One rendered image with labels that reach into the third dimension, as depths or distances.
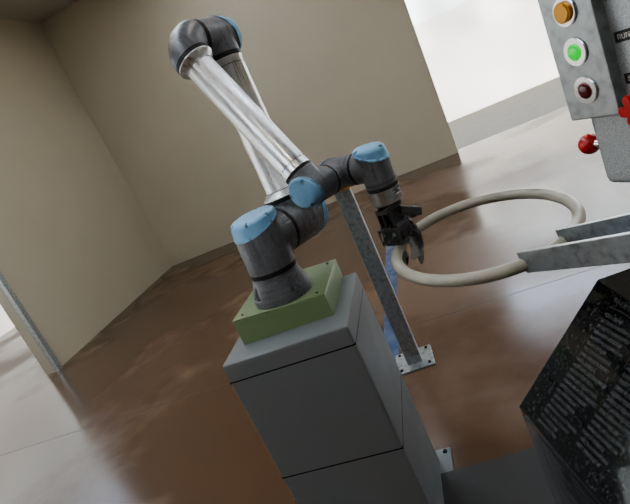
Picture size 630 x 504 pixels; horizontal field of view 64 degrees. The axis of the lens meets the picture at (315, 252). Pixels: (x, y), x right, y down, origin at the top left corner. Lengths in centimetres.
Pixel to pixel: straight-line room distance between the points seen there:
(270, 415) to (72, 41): 755
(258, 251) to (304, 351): 32
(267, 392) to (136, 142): 701
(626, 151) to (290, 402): 110
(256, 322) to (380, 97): 602
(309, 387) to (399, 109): 612
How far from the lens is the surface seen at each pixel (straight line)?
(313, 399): 153
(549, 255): 111
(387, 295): 257
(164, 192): 827
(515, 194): 156
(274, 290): 150
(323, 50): 738
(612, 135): 80
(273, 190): 161
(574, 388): 119
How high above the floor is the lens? 142
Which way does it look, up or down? 15 degrees down
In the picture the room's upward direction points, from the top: 25 degrees counter-clockwise
